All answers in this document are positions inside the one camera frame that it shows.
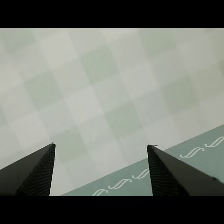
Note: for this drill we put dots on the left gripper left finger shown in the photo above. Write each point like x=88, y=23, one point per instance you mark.
x=35, y=175

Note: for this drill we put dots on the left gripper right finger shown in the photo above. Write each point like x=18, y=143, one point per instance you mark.
x=173, y=176

